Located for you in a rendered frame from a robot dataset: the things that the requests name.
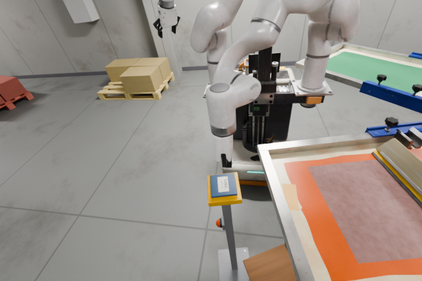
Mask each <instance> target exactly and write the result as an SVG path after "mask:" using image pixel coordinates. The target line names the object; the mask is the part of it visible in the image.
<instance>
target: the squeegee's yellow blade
mask: <svg viewBox="0 0 422 281"><path fill-rule="evenodd" d="M373 152H374V153H375V154H376V155H377V156H378V157H379V158H380V159H381V160H382V161H383V162H384V163H385V164H386V166H387V167H388V168H389V169H390V170H391V171H392V172H393V173H394V174H395V175H396V176H397V177H398V178H399V179H400V180H401V181H402V182H403V183H404V184H405V185H406V186H407V187H408V188H409V189H410V190H411V191H412V192H413V194H414V195H415V196H416V197H417V198H418V199H419V200H420V201H421V202H422V195H420V194H419V192H417V190H415V189H414V188H413V187H412V185H410V184H409V183H408V182H407V180H405V178H403V177H402V175H400V173H398V172H397V171H396V169H395V168H394V167H393V166H392V165H391V164H390V163H389V162H388V161H387V160H386V159H385V158H384V157H383V156H382V155H381V154H380V153H379V151H378V150H375V151H373Z"/></svg>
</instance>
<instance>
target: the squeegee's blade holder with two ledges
mask: <svg viewBox="0 0 422 281"><path fill-rule="evenodd" d="M380 154H381V155H382V156H383V157H384V158H385V159H386V160H387V161H388V162H389V163H390V164H391V165H392V166H393V167H394V168H395V169H396V171H397V172H398V173H400V175H402V177H403V178H405V180H407V182H408V183H409V184H410V185H412V187H413V188H414V189H415V190H417V192H419V194H420V195H422V190H420V188H419V187H417V185H415V183H414V182H412V180H410V178H408V177H407V175H405V173H403V172H402V170H400V168H398V167H397V165H395V163H393V162H392V161H391V160H390V158H388V157H387V156H386V155H385V153H383V152H382V151H381V152H380Z"/></svg>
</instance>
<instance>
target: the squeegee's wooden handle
mask: <svg viewBox="0 0 422 281"><path fill-rule="evenodd" d="M376 149H377V150H378V151H379V152H381V151H382V152H383V153H385V155H386V156H387V157H388V158H390V160H391V161H392V162H393V163H395V165H397V167H398V168H400V170H402V172H403V173H405V175H407V177H408V178H410V180H412V182H414V183H415V185H417V187H419V188H420V190H422V161H421V160H420V159H419V158H418V157H417V156H415V155H414V154H413V153H412V152H411V151H410V150H409V149H407V148H406V147H405V146H404V145H403V144H402V143H400V142H399V141H398V140H397V139H396V138H393V139H391V140H389V141H387V142H386V143H384V144H383V145H381V146H379V147H377V148H376Z"/></svg>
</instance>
